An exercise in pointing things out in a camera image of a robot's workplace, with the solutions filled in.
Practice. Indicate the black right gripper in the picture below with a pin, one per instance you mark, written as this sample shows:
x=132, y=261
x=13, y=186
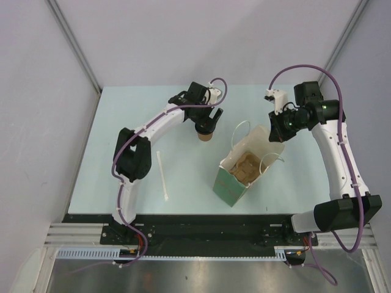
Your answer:
x=277, y=133

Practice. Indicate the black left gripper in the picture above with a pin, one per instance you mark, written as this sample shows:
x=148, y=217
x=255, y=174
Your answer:
x=206, y=122

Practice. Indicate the brown paper coffee cup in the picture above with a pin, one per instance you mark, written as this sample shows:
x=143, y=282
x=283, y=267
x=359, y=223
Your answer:
x=205, y=136

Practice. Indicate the green illustrated paper bag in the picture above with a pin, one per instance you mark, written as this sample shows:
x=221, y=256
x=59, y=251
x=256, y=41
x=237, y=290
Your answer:
x=256, y=141

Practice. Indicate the brown cardboard cup carrier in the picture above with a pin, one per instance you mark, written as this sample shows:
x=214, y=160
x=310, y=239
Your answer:
x=247, y=169

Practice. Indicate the white paper-wrapped straw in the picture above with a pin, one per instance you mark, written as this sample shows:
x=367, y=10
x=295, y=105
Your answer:
x=158, y=155

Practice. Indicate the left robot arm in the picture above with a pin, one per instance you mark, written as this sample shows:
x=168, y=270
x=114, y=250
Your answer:
x=132, y=159

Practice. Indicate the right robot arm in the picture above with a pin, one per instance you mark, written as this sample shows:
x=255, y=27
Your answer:
x=351, y=204

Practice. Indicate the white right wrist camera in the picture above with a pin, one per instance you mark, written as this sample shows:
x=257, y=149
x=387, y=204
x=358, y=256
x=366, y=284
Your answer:
x=278, y=97

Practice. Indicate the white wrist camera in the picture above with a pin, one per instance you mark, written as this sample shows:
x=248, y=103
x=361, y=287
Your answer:
x=212, y=94
x=278, y=97

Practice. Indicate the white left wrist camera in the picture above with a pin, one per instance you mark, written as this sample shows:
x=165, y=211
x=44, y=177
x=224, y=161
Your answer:
x=212, y=94

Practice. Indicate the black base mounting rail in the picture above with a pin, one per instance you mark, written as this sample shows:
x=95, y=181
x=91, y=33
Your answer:
x=210, y=236

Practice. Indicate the aluminium frame post right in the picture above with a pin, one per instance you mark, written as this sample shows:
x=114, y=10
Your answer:
x=346, y=34

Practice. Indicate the aluminium frame post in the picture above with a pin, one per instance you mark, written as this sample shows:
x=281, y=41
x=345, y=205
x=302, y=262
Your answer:
x=73, y=43
x=346, y=34

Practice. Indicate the aluminium frame post left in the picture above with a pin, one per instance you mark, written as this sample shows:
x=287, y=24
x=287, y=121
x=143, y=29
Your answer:
x=73, y=43

